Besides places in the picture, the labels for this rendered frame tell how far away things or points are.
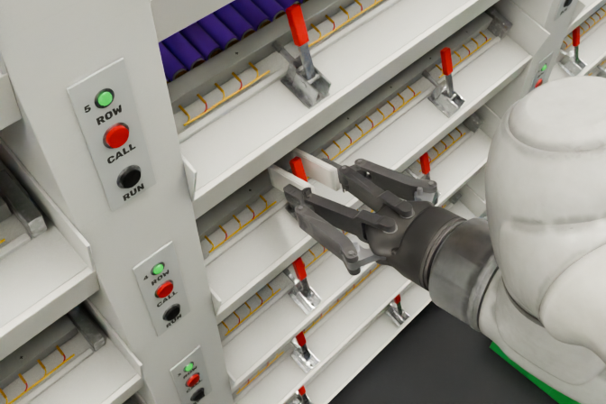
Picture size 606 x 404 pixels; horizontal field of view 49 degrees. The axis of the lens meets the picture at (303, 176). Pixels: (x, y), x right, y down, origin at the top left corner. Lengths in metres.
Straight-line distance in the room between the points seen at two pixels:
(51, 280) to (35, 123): 0.16
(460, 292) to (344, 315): 0.61
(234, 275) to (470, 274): 0.28
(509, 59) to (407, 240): 0.48
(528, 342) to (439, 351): 1.04
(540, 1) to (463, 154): 0.29
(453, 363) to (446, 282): 0.98
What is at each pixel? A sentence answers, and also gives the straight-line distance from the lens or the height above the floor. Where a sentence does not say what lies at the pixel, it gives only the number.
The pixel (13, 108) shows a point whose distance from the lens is 0.43.
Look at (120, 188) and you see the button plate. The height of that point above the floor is 1.02.
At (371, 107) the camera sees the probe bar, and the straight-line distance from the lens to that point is 0.86.
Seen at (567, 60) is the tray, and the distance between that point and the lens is 1.35.
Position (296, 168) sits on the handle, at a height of 0.84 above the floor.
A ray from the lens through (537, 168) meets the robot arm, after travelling 0.38.
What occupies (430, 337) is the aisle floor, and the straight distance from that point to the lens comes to 1.58.
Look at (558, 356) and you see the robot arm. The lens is 0.53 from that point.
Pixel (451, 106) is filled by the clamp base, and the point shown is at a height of 0.77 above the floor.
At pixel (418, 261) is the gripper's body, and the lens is 0.61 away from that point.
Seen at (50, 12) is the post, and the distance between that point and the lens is 0.39.
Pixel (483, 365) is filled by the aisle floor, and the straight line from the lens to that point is 1.58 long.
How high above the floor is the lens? 1.40
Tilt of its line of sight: 50 degrees down
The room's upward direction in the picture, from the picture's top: straight up
